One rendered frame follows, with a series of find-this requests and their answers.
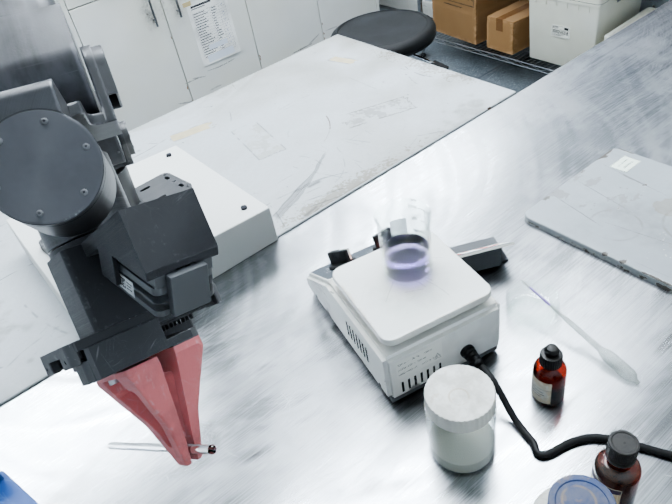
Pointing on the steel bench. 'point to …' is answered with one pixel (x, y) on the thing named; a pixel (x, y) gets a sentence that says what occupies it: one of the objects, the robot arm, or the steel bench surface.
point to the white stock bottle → (576, 492)
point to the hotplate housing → (407, 367)
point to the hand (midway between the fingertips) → (186, 449)
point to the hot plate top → (431, 299)
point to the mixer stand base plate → (616, 214)
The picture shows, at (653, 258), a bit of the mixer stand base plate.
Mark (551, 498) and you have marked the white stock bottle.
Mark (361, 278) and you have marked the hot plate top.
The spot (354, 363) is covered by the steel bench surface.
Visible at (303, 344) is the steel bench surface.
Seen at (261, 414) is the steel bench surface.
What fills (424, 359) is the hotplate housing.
